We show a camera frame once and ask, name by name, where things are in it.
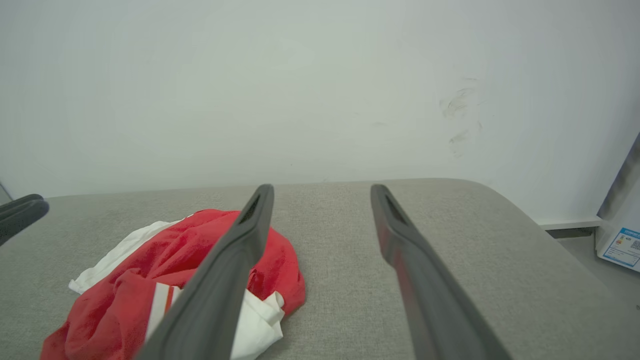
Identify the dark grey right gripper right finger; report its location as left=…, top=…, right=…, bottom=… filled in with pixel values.
left=370, top=184, right=512, bottom=360

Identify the red and white sports jersey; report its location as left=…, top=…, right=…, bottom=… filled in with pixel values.
left=40, top=208, right=307, bottom=360

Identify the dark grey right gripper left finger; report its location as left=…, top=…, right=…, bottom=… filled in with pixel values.
left=136, top=184, right=275, bottom=360

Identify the white appliance with blue label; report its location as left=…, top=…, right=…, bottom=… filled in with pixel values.
left=595, top=132, right=640, bottom=273

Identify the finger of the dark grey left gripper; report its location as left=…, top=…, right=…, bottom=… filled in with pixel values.
left=0, top=194, right=46, bottom=216
left=0, top=200, right=50, bottom=246

